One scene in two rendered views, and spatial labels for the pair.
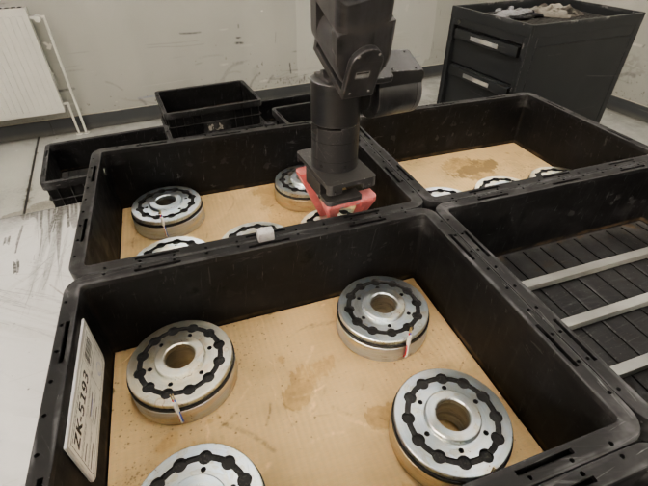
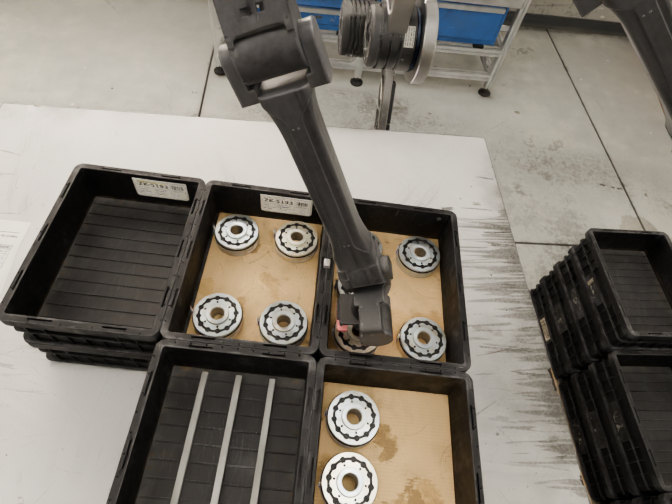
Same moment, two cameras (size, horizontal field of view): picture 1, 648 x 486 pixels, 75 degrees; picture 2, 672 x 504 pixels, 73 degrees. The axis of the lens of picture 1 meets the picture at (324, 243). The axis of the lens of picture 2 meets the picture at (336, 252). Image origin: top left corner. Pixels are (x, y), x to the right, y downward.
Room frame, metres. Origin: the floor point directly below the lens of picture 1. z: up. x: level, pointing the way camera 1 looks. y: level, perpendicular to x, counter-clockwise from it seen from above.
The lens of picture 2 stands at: (0.50, -0.43, 1.75)
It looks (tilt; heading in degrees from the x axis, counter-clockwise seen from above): 56 degrees down; 104
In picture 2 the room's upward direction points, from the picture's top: 11 degrees clockwise
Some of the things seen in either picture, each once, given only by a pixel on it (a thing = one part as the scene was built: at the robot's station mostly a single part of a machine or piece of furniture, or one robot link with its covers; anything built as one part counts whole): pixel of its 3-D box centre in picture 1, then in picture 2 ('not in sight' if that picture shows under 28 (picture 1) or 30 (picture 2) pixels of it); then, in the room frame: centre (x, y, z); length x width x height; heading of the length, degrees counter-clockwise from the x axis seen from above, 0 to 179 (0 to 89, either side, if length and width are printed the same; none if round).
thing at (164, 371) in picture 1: (179, 357); (296, 237); (0.25, 0.14, 0.86); 0.05 x 0.05 x 0.01
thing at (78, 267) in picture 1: (243, 181); (394, 277); (0.50, 0.11, 0.92); 0.40 x 0.30 x 0.02; 109
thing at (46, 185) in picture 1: (130, 208); (607, 309); (1.27, 0.70, 0.37); 0.40 x 0.30 x 0.45; 114
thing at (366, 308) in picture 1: (383, 304); (283, 321); (0.33, -0.07, 0.86); 0.05 x 0.05 x 0.01
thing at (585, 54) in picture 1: (515, 115); not in sight; (1.95, -0.91, 0.45); 0.60 x 0.45 x 0.90; 114
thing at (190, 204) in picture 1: (167, 204); (419, 253); (0.54, 0.24, 0.86); 0.10 x 0.10 x 0.01
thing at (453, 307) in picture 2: (248, 212); (389, 288); (0.50, 0.11, 0.87); 0.40 x 0.30 x 0.11; 109
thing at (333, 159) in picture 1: (335, 148); (367, 304); (0.48, -0.01, 0.98); 0.10 x 0.07 x 0.07; 24
